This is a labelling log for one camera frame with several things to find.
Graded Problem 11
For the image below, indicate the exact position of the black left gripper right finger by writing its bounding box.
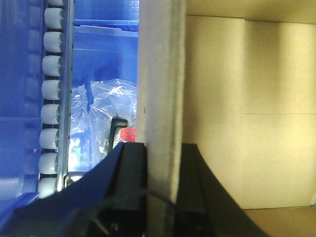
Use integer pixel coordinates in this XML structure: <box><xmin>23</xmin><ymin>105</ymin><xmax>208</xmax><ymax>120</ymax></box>
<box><xmin>175</xmin><ymin>143</ymin><xmax>267</xmax><ymax>237</ymax></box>

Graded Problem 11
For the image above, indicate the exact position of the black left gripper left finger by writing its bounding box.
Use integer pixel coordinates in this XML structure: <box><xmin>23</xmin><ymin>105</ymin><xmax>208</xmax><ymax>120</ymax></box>
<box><xmin>104</xmin><ymin>143</ymin><xmax>147</xmax><ymax>237</ymax></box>

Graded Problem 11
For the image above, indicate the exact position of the brown cardboard box black print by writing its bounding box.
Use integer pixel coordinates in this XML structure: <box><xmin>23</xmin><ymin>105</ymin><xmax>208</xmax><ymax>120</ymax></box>
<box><xmin>137</xmin><ymin>0</ymin><xmax>316</xmax><ymax>237</ymax></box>

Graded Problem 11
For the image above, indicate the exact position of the roller track with white wheels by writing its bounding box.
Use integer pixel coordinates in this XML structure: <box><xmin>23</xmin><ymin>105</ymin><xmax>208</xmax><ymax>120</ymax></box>
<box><xmin>38</xmin><ymin>0</ymin><xmax>75</xmax><ymax>198</ymax></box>

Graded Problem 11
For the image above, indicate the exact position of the clear plastic bag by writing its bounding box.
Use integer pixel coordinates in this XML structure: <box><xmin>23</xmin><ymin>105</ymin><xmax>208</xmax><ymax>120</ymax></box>
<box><xmin>68</xmin><ymin>79</ymin><xmax>137</xmax><ymax>172</ymax></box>

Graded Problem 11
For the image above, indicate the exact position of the blue plastic bin left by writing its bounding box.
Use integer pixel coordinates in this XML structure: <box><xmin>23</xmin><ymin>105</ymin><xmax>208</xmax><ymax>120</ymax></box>
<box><xmin>70</xmin><ymin>0</ymin><xmax>140</xmax><ymax>173</ymax></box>

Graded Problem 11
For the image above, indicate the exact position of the blue plastic bin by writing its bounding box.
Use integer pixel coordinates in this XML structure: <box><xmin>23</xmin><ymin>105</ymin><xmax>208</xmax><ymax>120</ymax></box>
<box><xmin>0</xmin><ymin>0</ymin><xmax>47</xmax><ymax>217</ymax></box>
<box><xmin>70</xmin><ymin>0</ymin><xmax>140</xmax><ymax>173</ymax></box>

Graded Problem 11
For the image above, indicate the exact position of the blue plastic bin middle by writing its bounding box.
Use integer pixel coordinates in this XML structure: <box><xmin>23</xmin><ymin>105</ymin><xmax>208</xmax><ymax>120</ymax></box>
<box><xmin>0</xmin><ymin>0</ymin><xmax>47</xmax><ymax>217</ymax></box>

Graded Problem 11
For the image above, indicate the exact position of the black metal handle part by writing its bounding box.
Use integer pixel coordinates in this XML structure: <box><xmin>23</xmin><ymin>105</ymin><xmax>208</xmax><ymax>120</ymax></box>
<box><xmin>107</xmin><ymin>118</ymin><xmax>128</xmax><ymax>154</ymax></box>

